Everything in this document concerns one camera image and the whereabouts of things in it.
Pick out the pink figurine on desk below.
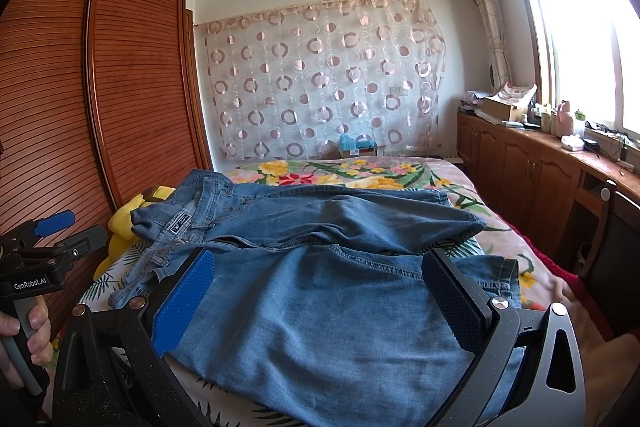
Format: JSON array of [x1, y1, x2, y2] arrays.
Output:
[[555, 100, 574, 138]]

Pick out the yellow plush toy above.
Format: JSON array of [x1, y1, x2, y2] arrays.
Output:
[[93, 185, 175, 281]]

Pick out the cardboard box on desk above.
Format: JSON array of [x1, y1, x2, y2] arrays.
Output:
[[480, 98, 527, 121]]

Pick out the blue denim jeans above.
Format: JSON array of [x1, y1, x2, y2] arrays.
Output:
[[106, 168, 526, 427]]

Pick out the palm-leaf print quilt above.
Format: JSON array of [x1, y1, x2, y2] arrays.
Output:
[[79, 239, 305, 427]]

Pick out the circle-patterned sheer curtain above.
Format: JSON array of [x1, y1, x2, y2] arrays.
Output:
[[195, 0, 446, 162]]

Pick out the blue item behind bed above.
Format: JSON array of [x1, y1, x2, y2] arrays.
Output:
[[338, 134, 378, 158]]

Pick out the window side curtain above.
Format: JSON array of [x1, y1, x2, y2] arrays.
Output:
[[476, 0, 511, 91]]

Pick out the person's left hand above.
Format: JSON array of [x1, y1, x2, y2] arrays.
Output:
[[0, 296, 54, 388]]

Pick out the wooden chair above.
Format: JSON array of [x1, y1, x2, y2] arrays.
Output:
[[576, 179, 617, 277]]

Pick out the floral pink blanket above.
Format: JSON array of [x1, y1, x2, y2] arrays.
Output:
[[221, 156, 622, 427]]

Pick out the wooden framed window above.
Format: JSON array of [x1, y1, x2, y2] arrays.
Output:
[[525, 0, 639, 140]]

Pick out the brown wooden wardrobe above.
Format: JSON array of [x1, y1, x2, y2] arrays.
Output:
[[1, 0, 212, 231]]

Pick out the long wooden cabinet desk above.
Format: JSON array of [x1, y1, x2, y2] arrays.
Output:
[[455, 109, 640, 308]]

